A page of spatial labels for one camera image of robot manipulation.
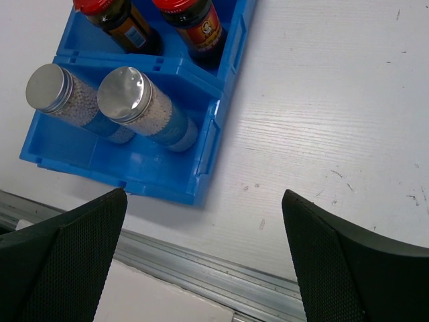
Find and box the blue near storage bin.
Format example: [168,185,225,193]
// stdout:
[20,56,228,206]

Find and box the blue storage bin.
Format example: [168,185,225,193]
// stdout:
[20,56,228,206]
[56,1,255,92]

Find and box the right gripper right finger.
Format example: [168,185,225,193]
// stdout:
[282,190,428,321]

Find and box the red-lid chili jar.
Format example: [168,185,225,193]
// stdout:
[73,0,164,56]
[154,0,227,66]

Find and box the aluminium front rail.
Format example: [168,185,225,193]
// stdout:
[0,189,308,322]

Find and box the silver-lid bead jar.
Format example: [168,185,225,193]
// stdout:
[97,66,198,152]
[25,64,135,144]

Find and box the blue middle storage bin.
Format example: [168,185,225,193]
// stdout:
[56,1,255,92]

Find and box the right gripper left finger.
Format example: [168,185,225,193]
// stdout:
[1,189,127,321]

